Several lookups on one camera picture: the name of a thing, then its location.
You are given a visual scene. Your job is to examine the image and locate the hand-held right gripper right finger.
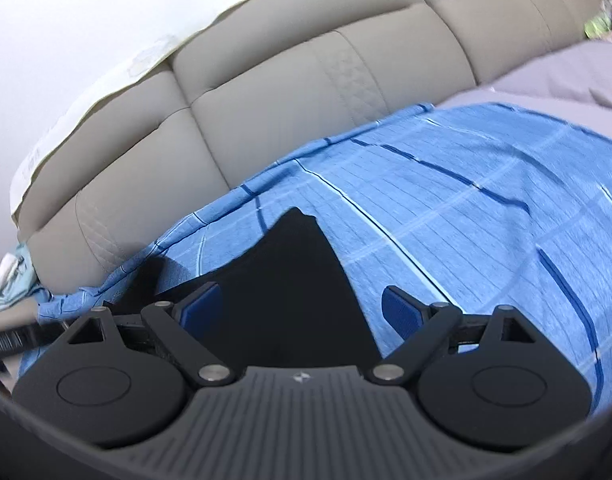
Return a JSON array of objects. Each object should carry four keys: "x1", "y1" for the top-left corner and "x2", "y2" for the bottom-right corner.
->
[{"x1": 367, "y1": 285, "x2": 538, "y2": 388}]

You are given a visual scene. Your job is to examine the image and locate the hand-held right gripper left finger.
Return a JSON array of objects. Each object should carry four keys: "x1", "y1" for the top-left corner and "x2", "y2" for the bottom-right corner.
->
[{"x1": 62, "y1": 281, "x2": 233, "y2": 388}]

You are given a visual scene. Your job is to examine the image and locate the black pants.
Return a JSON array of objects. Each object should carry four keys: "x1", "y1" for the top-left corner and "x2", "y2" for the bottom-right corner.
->
[{"x1": 106, "y1": 207, "x2": 383, "y2": 373}]

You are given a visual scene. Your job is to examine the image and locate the light green cloth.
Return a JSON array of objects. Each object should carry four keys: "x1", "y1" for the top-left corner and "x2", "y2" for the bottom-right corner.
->
[{"x1": 0, "y1": 242, "x2": 43, "y2": 312}]

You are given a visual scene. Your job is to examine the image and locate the blue checked bed sheet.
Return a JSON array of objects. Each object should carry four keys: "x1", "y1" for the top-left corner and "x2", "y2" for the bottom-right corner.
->
[{"x1": 18, "y1": 102, "x2": 612, "y2": 421}]

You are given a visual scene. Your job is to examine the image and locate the beige leather sofa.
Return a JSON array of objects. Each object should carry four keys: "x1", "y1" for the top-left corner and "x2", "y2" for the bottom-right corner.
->
[{"x1": 11, "y1": 0, "x2": 609, "y2": 295}]

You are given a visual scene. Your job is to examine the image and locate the pale grey bed sheet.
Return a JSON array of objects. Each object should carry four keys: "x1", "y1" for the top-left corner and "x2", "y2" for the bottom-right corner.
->
[{"x1": 436, "y1": 39, "x2": 612, "y2": 128}]

